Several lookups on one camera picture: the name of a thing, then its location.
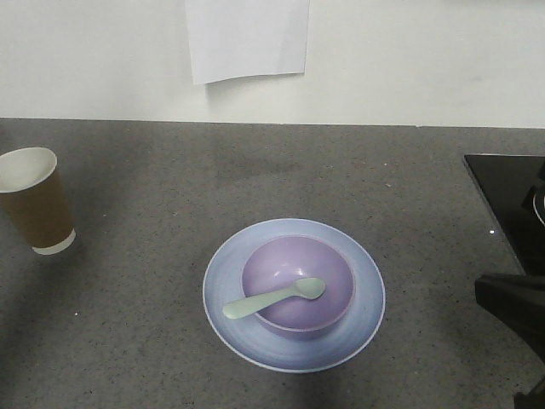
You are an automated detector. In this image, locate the light blue plastic plate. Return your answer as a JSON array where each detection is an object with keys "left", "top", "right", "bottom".
[{"left": 203, "top": 218, "right": 386, "bottom": 373}]

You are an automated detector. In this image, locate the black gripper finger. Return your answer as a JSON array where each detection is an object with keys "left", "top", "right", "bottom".
[{"left": 474, "top": 272, "right": 545, "bottom": 409}]

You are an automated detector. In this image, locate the pale green plastic spoon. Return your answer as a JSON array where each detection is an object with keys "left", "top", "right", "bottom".
[{"left": 222, "top": 277, "right": 326, "bottom": 320}]

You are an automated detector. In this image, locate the brown paper cup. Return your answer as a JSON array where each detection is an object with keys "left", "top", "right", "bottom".
[{"left": 1, "top": 147, "right": 77, "bottom": 256}]

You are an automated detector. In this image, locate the white paper sheet on wall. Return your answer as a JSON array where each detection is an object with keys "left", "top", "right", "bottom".
[{"left": 185, "top": 0, "right": 310, "bottom": 84}]

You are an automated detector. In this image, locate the black glass stove top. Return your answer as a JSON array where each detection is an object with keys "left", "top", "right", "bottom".
[{"left": 464, "top": 153, "right": 544, "bottom": 275}]

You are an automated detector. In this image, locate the lilac plastic bowl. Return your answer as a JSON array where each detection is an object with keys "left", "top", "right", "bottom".
[{"left": 241, "top": 235, "right": 355, "bottom": 340}]

